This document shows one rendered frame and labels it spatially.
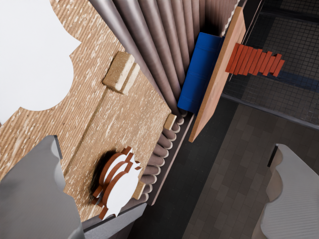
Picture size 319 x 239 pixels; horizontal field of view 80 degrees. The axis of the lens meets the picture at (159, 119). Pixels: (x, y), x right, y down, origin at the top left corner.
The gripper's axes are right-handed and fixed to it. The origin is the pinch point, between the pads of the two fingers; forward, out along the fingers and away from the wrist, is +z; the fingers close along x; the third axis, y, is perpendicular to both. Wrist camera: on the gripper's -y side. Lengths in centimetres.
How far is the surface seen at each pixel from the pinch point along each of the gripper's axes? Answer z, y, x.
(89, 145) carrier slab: 16.4, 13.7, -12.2
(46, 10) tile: 9.2, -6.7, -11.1
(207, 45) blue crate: 63, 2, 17
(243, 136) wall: 388, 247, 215
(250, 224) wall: 263, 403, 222
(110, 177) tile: 15.6, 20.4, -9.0
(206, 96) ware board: 56, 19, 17
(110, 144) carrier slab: 21.9, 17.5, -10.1
